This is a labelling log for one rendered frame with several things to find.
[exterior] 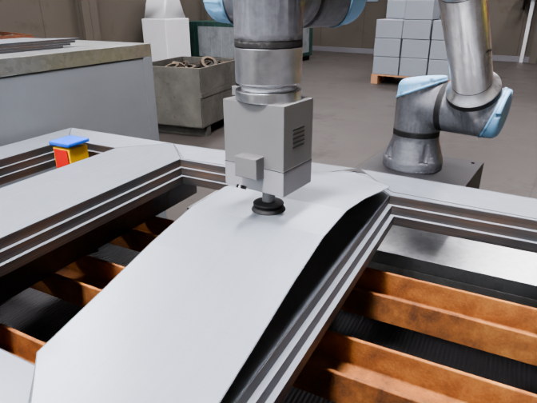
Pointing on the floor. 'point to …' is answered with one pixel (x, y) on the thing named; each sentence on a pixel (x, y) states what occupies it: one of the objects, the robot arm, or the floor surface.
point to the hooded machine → (166, 29)
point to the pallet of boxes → (409, 41)
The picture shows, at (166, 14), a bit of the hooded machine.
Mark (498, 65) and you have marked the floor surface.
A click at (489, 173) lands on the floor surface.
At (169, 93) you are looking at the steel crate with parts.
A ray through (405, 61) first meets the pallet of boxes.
